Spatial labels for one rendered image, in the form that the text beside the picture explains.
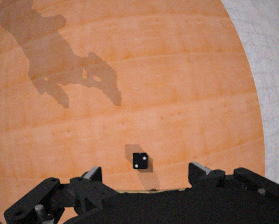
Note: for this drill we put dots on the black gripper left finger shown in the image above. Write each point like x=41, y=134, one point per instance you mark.
x=83, y=193

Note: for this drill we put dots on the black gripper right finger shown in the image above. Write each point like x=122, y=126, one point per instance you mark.
x=241, y=178

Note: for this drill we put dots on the black die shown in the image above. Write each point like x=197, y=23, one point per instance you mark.
x=140, y=161

